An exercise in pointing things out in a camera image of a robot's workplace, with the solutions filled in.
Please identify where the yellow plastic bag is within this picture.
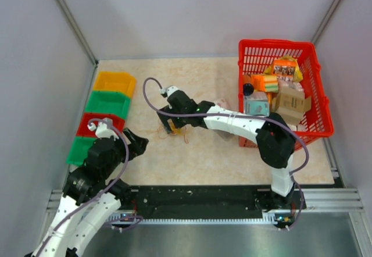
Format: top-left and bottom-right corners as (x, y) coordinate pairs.
(263, 55), (303, 82)

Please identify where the green storage bin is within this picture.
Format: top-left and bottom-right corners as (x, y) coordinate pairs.
(85, 91), (131, 120)
(66, 137), (95, 167)

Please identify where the red plastic basket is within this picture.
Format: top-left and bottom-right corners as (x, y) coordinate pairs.
(238, 39), (334, 145)

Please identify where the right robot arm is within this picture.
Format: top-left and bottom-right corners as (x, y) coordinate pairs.
(158, 86), (295, 210)

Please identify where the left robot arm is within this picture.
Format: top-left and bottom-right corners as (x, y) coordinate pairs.
(29, 118), (149, 256)

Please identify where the yellow storage bin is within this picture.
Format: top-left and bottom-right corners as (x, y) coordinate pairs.
(93, 72), (137, 98)

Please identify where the orange sponge pack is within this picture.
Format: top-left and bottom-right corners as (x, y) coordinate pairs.
(251, 74), (279, 92)

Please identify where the black bottle cap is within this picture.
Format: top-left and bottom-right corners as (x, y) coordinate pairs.
(242, 83), (255, 96)

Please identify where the red storage bin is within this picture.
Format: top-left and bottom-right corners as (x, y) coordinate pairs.
(76, 112), (126, 138)

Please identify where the brown cardboard box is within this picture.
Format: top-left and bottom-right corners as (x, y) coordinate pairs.
(273, 87), (312, 126)

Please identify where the upper green storage bin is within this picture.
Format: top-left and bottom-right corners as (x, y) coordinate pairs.
(85, 91), (131, 120)

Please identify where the pink wrapped pack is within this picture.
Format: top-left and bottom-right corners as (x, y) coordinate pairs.
(277, 77), (304, 92)

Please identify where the pink tissue packet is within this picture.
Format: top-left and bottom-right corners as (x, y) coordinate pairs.
(213, 98), (231, 110)

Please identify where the orange snack box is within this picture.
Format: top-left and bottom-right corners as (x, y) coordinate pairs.
(271, 59), (297, 78)

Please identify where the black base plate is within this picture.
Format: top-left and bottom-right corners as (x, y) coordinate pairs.
(124, 185), (306, 220)

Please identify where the thin wire bundle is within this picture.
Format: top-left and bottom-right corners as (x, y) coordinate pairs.
(155, 123), (191, 144)

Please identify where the lower green storage bin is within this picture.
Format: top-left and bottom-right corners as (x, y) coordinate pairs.
(66, 137), (95, 167)

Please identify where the teal tissue pack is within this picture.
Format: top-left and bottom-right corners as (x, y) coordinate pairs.
(244, 91), (270, 117)

